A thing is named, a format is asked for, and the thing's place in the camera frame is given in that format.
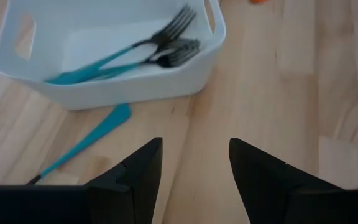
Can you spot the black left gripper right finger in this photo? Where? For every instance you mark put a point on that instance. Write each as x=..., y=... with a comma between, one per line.
x=275, y=193

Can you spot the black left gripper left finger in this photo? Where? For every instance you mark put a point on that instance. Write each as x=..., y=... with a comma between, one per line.
x=120, y=202

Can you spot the white plastic bin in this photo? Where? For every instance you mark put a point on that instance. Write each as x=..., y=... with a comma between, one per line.
x=120, y=90

